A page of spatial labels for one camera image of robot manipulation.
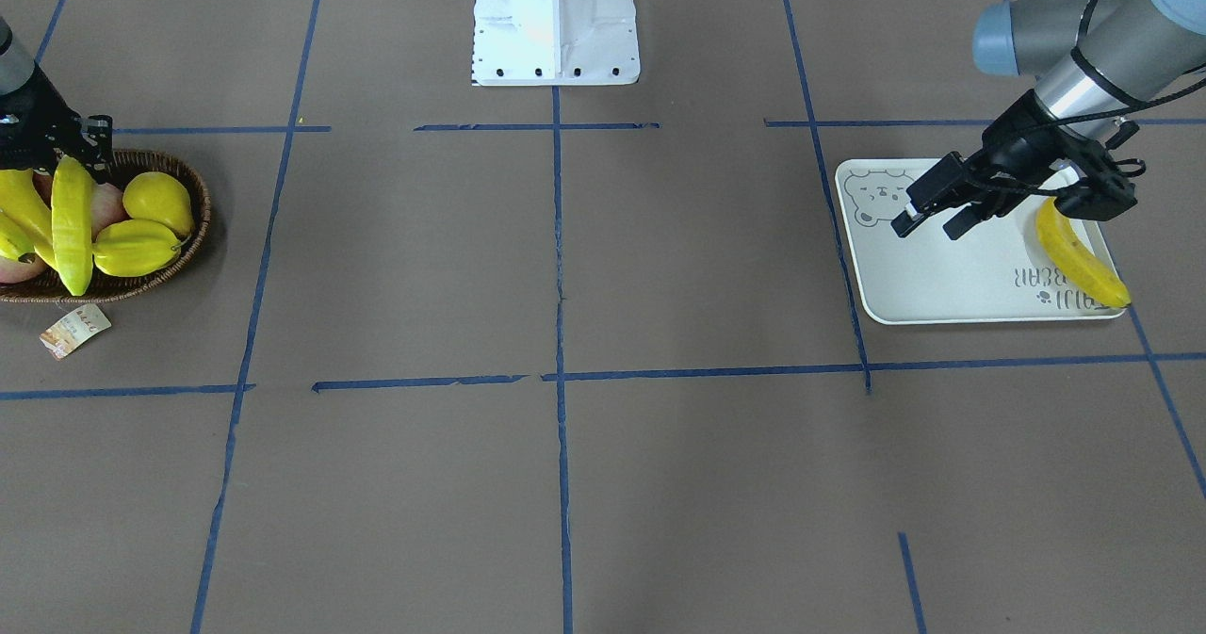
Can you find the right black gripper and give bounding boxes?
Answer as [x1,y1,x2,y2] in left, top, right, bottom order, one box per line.
[1,66,115,175]

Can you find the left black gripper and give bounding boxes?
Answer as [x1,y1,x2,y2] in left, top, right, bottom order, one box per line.
[891,90,1137,240]

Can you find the yellow banana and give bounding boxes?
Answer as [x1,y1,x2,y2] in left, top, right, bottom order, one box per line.
[49,155,96,298]
[1035,199,1132,309]
[1,170,57,269]
[0,213,36,264]

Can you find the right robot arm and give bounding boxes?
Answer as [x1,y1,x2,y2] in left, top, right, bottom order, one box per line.
[1,20,115,182]

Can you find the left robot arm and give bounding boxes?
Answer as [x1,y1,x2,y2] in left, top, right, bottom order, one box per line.
[891,0,1205,239]

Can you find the brown wicker basket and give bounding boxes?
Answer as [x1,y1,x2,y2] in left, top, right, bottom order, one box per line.
[1,149,213,306]

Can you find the pink peach apple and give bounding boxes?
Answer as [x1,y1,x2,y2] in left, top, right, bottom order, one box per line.
[90,183,129,239]

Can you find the yellow pear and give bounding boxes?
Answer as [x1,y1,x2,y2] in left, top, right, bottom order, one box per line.
[122,171,195,237]

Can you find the white bear tray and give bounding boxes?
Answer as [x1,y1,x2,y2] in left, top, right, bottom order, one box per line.
[835,158,1122,325]

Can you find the yellow starfruit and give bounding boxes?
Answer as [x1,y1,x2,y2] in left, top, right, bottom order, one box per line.
[93,219,185,278]

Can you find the red yellow apple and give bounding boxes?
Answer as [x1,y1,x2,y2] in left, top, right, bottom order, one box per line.
[0,256,48,284]

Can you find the paper tag label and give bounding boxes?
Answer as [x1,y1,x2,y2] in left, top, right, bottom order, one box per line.
[39,303,112,360]

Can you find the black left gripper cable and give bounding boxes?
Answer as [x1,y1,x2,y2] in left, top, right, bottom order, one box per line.
[970,0,1206,192]

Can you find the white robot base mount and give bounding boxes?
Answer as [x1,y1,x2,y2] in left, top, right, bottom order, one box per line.
[472,0,642,86]

